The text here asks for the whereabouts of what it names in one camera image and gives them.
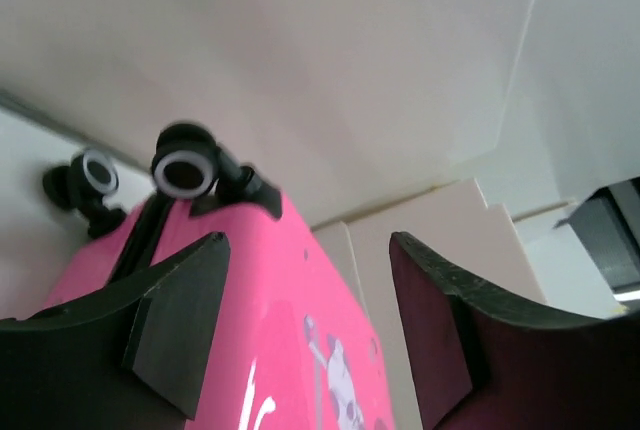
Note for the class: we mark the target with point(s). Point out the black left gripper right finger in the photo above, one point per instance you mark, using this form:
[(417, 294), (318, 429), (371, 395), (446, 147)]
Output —
[(483, 357)]

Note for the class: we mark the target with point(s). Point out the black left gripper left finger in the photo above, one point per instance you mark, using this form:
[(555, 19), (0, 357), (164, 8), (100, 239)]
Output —
[(132, 355)]

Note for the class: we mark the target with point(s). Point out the pink kids suitcase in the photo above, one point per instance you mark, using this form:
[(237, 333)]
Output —
[(293, 348)]

